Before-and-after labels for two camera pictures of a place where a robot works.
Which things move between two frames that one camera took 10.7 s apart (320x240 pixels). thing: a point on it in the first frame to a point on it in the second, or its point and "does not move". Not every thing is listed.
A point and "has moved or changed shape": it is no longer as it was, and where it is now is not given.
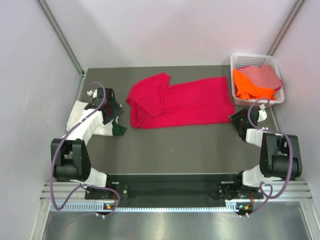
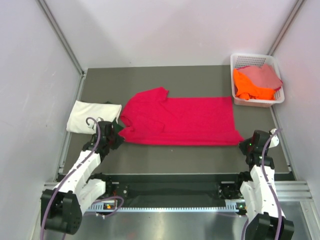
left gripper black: x=117 y=110 to x=117 y=143
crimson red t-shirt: x=154 y=104 has moved or changed shape
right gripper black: x=234 y=117 to x=242 y=144
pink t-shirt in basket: x=264 y=76 does not move
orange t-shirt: x=246 y=89 does not move
